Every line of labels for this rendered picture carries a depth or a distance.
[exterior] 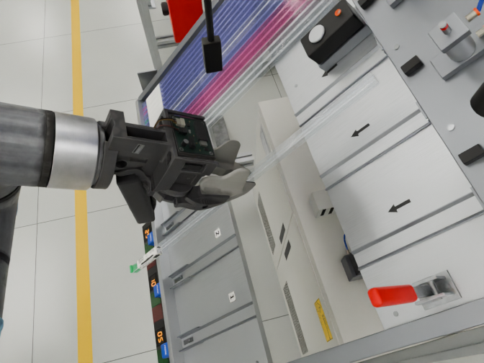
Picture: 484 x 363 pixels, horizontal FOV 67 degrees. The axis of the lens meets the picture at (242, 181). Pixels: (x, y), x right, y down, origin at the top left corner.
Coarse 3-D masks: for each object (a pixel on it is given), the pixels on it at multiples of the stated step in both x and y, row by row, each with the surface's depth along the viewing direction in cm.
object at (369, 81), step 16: (368, 80) 40; (352, 96) 41; (320, 112) 44; (336, 112) 43; (304, 128) 45; (320, 128) 45; (288, 144) 46; (272, 160) 48; (256, 176) 50; (192, 224) 56; (176, 240) 59
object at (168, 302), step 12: (156, 204) 78; (156, 216) 76; (156, 228) 74; (156, 240) 73; (168, 252) 73; (168, 264) 71; (168, 276) 70; (168, 288) 69; (168, 300) 67; (168, 312) 66; (168, 324) 65; (168, 336) 64; (168, 348) 64; (180, 348) 64; (180, 360) 63
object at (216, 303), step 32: (224, 224) 62; (192, 256) 67; (224, 256) 61; (192, 288) 65; (224, 288) 59; (192, 320) 64; (224, 320) 58; (256, 320) 53; (192, 352) 62; (224, 352) 57; (256, 352) 52
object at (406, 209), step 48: (288, 96) 57; (336, 96) 50; (384, 96) 45; (336, 144) 49; (384, 144) 44; (432, 144) 40; (336, 192) 48; (384, 192) 43; (432, 192) 39; (384, 240) 42; (432, 240) 38; (480, 240) 35; (480, 288) 34
